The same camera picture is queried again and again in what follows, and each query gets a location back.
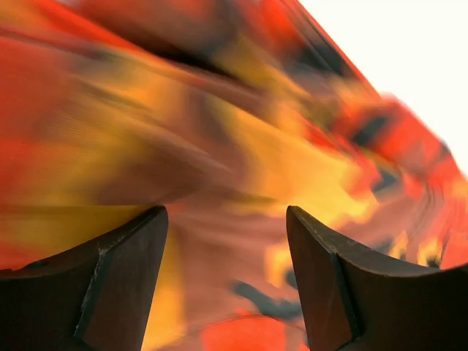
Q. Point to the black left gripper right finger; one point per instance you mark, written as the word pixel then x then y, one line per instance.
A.
pixel 354 298

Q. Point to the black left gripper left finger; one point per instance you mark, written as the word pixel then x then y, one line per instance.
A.
pixel 95 296

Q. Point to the orange camouflage trousers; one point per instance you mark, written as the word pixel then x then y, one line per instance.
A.
pixel 225 113

